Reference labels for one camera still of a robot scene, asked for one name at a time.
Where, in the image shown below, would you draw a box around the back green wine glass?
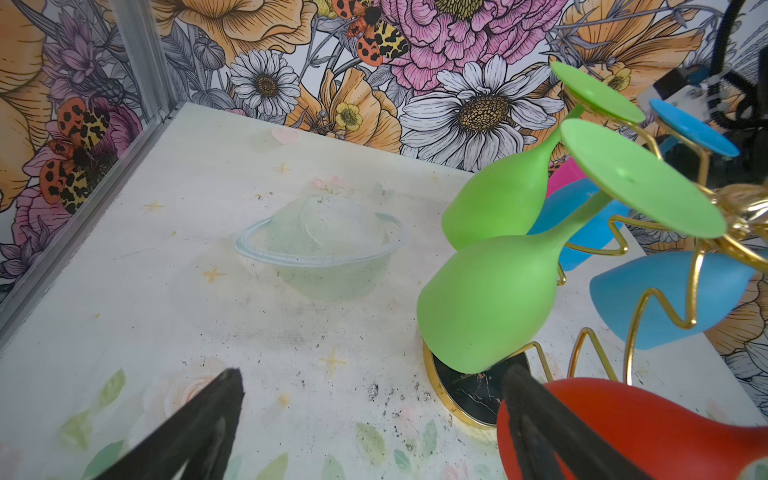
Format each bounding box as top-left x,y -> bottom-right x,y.
441,62 -> 646,250

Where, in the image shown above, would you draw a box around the green wine glass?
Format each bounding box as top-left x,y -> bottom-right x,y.
416,119 -> 727,374
441,62 -> 646,250

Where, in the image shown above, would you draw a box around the front green wine glass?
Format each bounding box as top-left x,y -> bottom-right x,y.
416,119 -> 727,374

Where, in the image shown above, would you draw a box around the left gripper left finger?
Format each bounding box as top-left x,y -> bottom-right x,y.
98,368 -> 245,479

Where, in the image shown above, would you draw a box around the pink wine glass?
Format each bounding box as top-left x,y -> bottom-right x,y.
546,157 -> 586,197

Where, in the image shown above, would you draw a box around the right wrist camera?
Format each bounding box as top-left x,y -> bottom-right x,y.
636,66 -> 710,122

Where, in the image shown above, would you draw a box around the light blue wine glass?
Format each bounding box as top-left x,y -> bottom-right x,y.
590,251 -> 756,350

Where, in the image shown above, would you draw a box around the gold wine glass rack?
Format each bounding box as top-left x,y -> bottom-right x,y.
426,98 -> 757,428

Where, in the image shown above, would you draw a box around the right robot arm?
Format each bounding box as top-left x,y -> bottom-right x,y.
653,31 -> 767,190

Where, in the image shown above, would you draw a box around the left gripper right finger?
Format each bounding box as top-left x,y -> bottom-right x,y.
502,366 -> 654,479

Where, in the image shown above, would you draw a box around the red wine glass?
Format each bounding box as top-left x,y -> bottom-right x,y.
497,378 -> 767,479

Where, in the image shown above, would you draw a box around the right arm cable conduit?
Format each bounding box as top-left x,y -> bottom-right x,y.
707,0 -> 758,130

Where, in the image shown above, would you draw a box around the back blue wine glass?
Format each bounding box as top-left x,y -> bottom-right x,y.
527,98 -> 742,272

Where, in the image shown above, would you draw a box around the left aluminium corner post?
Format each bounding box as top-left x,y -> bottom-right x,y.
1,1 -> 176,339

